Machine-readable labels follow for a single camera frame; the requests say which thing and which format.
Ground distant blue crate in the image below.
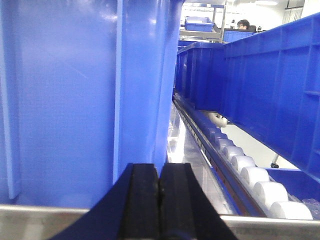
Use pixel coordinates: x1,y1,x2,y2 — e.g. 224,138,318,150
184,16,214,32

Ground large blue box left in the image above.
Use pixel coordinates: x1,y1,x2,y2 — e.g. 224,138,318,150
0,0,183,208

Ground metal shelf rail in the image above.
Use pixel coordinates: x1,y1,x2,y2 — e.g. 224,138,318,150
0,204,320,240

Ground person with black hair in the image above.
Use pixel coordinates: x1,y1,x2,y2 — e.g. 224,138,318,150
237,19,250,30

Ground blue box right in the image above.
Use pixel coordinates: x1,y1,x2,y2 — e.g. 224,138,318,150
175,13,320,179

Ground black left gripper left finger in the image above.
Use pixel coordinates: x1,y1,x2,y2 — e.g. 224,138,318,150
52,163,160,240

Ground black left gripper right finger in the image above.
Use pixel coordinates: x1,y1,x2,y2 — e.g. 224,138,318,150
159,163,237,240

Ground white roller track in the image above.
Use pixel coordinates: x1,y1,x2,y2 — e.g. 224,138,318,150
173,93,313,220

